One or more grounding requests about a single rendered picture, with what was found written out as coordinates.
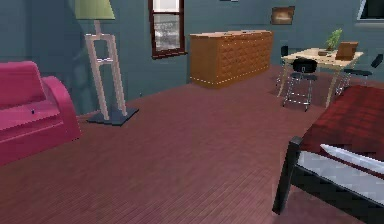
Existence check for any pink armchair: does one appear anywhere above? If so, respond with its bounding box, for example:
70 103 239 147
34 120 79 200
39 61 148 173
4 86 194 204
0 60 82 167

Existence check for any orange wooden chest of drawers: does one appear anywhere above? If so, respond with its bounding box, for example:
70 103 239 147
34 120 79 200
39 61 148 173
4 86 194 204
189 30 274 90

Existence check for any dark red framed window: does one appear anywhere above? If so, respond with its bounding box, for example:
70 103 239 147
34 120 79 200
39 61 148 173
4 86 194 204
147 0 187 60

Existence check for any green shade floor lamp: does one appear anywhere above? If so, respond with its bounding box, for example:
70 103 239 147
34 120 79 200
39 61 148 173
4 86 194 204
74 0 140 127

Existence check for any black metal chair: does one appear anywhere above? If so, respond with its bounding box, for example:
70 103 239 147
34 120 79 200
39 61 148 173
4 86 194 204
335 53 384 98
282 57 319 112
275 45 290 86

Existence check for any pale wooden table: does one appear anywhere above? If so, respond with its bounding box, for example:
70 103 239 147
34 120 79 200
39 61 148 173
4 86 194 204
276 47 365 108

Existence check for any green house plant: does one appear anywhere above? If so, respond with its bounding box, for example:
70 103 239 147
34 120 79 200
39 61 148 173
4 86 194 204
325 27 344 52

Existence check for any black bed with red blanket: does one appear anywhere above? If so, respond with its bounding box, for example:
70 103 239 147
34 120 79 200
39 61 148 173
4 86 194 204
271 84 384 224

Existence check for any brown box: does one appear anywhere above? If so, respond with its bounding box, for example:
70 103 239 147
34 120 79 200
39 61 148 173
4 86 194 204
335 41 360 62

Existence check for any white framed window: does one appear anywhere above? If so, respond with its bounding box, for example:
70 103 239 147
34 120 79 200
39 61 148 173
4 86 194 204
356 0 384 22

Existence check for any brown framed wall picture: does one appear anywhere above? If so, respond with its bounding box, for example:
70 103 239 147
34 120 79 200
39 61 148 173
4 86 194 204
270 5 296 26

